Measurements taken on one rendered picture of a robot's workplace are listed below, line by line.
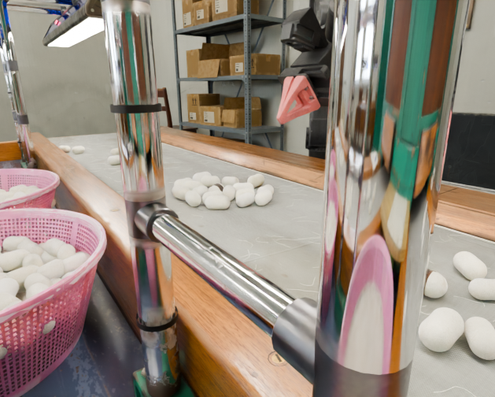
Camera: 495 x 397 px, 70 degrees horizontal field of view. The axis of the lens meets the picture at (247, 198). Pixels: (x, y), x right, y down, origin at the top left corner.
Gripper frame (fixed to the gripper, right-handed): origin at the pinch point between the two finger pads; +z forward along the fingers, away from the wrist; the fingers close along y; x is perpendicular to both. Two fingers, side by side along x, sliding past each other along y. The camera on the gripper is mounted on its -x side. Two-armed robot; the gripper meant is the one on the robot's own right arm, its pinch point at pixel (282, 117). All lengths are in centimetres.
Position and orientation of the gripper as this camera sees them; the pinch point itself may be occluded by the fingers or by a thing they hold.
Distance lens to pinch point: 62.6
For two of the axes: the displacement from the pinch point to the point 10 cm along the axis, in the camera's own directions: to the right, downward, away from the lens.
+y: 6.0, 2.3, -7.7
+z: -6.0, 7.6, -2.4
